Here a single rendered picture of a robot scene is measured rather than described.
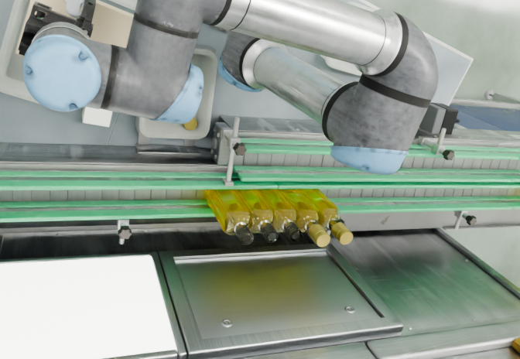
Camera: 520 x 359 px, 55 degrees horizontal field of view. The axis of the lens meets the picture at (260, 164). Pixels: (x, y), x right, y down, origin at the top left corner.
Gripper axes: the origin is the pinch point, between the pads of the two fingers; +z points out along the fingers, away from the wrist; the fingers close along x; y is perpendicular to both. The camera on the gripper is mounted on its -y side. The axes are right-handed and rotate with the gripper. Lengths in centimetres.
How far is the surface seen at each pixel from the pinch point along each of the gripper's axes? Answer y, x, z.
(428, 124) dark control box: -103, -8, 30
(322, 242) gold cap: -60, 24, -5
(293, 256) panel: -64, 35, 8
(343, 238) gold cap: -65, 21, -5
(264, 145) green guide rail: -49, 12, 18
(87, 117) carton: -8.9, 21.9, 29.3
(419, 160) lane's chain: -100, 3, 23
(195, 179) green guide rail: -35.7, 25.7, 18.3
